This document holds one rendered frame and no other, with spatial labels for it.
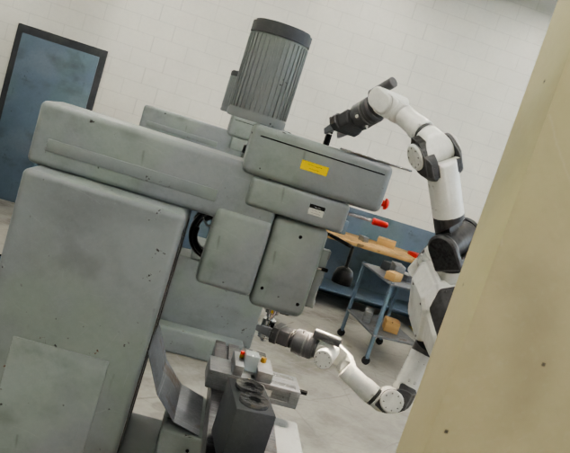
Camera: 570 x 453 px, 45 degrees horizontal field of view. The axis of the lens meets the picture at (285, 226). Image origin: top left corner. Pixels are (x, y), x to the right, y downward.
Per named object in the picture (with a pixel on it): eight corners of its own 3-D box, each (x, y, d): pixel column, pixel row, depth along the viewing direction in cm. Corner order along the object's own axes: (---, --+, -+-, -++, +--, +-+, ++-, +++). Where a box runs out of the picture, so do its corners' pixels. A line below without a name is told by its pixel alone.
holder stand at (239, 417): (246, 438, 218) (265, 380, 216) (257, 475, 197) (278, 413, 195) (210, 430, 216) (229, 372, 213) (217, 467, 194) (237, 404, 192)
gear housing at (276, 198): (332, 223, 246) (340, 196, 245) (342, 235, 222) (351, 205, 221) (243, 195, 242) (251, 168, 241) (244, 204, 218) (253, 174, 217)
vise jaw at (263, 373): (267, 369, 264) (270, 359, 264) (271, 385, 250) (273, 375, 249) (252, 365, 264) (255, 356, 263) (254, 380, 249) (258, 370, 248)
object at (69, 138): (266, 223, 243) (283, 170, 241) (270, 235, 221) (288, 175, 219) (44, 156, 234) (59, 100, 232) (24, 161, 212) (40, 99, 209)
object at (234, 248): (248, 280, 248) (270, 212, 244) (249, 297, 223) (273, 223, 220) (198, 265, 245) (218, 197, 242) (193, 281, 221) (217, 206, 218)
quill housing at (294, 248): (296, 304, 248) (323, 220, 244) (301, 321, 228) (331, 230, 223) (245, 289, 246) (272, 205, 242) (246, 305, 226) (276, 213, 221)
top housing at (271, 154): (365, 204, 247) (379, 161, 244) (379, 214, 221) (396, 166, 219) (240, 164, 241) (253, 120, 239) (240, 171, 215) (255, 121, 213)
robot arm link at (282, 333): (283, 316, 243) (315, 328, 240) (275, 341, 244) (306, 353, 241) (272, 323, 231) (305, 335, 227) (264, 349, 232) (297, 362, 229)
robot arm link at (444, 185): (426, 148, 182) (437, 225, 190) (467, 135, 186) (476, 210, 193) (404, 142, 193) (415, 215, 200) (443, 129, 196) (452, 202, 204)
